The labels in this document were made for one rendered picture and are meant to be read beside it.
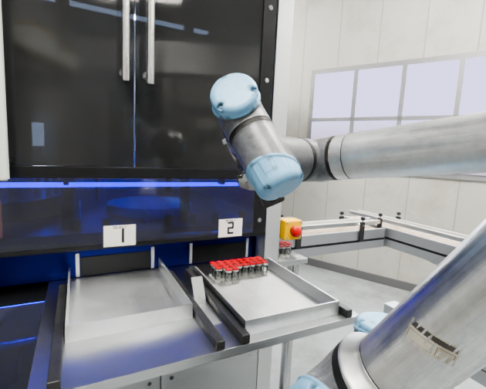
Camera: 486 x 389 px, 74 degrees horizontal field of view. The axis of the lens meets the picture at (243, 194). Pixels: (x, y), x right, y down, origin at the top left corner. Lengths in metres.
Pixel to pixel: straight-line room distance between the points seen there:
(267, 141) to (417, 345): 0.30
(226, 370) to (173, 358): 0.61
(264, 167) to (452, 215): 3.07
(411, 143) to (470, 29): 3.14
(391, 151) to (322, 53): 3.43
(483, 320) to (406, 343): 0.07
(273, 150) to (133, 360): 0.46
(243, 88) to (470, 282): 0.36
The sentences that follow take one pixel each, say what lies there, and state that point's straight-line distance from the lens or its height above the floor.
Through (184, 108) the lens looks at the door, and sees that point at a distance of 1.00.
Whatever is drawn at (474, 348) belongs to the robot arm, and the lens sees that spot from 0.37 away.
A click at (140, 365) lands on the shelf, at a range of 0.68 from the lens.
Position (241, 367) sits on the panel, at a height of 0.50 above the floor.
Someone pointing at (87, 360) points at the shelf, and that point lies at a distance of 0.72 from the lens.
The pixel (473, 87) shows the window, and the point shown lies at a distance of 3.46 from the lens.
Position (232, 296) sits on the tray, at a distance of 0.91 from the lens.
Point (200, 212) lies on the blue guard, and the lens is 1.02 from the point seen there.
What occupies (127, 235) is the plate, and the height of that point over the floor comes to 1.02.
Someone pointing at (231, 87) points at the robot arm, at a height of 1.36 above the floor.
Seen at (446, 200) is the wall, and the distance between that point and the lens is 3.45.
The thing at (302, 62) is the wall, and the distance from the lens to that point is 3.98.
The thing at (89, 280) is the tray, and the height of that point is 0.88.
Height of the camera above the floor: 1.27
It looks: 8 degrees down
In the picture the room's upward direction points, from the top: 3 degrees clockwise
